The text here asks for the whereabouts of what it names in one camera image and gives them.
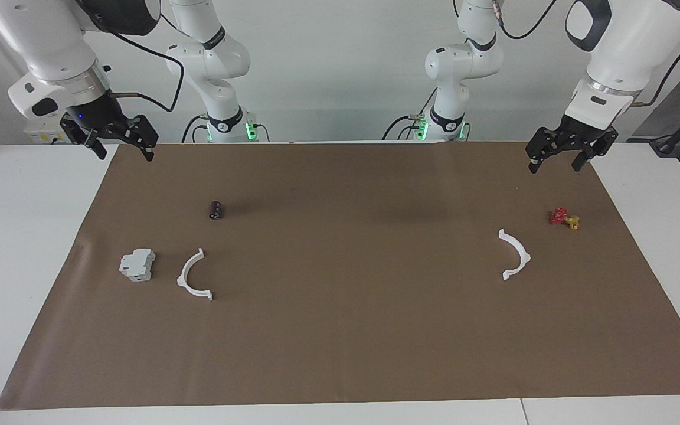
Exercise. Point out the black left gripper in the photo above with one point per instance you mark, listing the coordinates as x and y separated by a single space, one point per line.
576 133

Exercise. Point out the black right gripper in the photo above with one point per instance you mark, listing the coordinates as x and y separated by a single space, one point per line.
101 118

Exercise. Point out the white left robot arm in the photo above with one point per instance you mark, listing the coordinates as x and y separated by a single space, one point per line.
629 47

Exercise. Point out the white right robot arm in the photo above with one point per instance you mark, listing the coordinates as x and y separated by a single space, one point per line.
39 35

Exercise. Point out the red handwheel brass valve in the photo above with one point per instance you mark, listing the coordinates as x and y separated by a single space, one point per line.
559 216

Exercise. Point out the white power box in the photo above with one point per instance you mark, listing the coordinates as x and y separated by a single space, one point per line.
39 137

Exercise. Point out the dark grey panel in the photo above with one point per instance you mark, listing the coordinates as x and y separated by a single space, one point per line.
670 106

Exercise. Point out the black cylindrical capacitor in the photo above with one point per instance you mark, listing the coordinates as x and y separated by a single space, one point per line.
216 210

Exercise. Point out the grey circuit breaker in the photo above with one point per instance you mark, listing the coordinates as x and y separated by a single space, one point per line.
136 264

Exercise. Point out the brown table mat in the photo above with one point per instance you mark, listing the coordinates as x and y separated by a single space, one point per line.
340 342

